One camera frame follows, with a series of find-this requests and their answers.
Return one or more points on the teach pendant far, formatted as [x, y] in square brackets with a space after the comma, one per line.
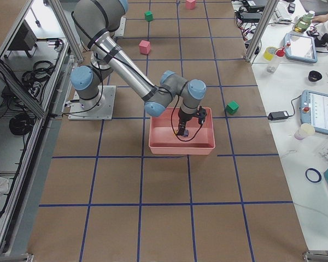
[300, 48]

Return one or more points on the green cube near bin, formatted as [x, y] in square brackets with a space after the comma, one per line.
[232, 107]

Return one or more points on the teach pendant near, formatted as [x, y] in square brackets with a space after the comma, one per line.
[314, 110]

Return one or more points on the translucent cup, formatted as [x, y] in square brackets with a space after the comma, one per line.
[304, 131]

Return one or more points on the yellow tape roll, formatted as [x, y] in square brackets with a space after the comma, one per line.
[269, 53]

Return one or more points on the pink cube far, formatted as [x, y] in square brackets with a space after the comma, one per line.
[190, 4]

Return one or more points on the pink cube centre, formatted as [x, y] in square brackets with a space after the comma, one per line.
[144, 47]

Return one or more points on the pink cube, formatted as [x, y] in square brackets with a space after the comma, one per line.
[190, 4]
[144, 47]

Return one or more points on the black power adapter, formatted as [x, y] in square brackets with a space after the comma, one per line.
[278, 115]

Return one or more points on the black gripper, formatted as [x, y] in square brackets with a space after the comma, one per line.
[184, 118]

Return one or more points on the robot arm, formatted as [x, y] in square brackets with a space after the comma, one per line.
[95, 22]

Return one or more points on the aluminium frame post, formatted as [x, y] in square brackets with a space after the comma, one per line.
[265, 18]

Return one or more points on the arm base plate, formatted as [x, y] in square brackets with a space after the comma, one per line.
[99, 108]

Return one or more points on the pink plastic bin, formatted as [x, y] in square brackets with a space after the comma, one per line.
[167, 136]

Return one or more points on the teach pendant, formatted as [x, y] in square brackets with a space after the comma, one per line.
[314, 110]
[300, 48]

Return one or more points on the clear plastic bottle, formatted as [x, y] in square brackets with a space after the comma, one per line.
[276, 59]

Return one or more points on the green cube far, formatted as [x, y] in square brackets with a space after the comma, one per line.
[148, 16]

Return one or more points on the yellow liquid bottle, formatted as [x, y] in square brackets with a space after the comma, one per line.
[302, 24]

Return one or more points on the black round cap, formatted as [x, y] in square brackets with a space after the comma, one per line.
[314, 76]

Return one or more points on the yellow push button switch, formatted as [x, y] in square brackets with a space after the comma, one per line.
[182, 132]

